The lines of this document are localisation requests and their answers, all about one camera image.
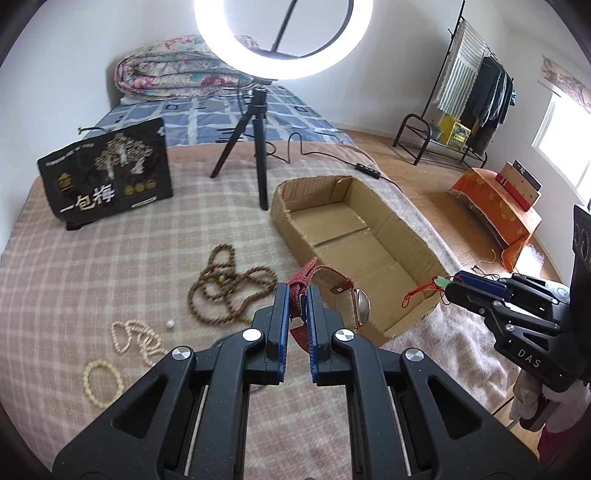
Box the green jade red cord pendant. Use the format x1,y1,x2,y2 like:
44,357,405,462
401,276,454,308

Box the red strap wristwatch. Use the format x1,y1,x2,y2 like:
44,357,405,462
287,257,370,353

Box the brown wooden bead necklace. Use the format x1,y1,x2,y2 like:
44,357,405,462
186,243,280,329

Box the white pearl necklace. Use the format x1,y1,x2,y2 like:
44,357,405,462
110,319,168,368

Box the cream bead bracelet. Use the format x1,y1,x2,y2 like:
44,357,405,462
81,359,126,410

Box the gloved right hand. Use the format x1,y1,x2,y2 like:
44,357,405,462
510,368,591,462

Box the cardboard boxes on stool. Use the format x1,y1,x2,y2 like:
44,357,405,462
496,160,542,211

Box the brown cardboard box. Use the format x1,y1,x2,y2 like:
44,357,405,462
270,176,448,346

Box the yellow green box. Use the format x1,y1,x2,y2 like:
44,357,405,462
439,114,471,151

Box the window with floral curtain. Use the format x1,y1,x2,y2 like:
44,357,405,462
533,56,590,206

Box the black clothes rack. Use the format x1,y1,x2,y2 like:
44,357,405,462
393,12,517,167

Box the dark hanging clothes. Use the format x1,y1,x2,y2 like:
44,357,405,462
461,56,514,138

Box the pink plaid blanket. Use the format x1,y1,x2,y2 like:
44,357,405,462
1,143,517,479

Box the blue patterned bed sheet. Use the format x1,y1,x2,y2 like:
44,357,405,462
84,84,353,147

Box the black snack bag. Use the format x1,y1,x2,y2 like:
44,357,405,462
37,118,173,230

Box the striped hanging towel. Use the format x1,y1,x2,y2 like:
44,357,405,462
432,19,487,119

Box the black tripod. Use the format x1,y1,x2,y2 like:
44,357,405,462
209,87,271,212

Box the folded floral quilt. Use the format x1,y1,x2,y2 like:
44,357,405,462
113,34,273,102

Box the black power cable with remote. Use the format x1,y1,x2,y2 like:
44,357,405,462
264,131,408,190

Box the white ring light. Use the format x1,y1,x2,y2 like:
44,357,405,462
193,1,375,80

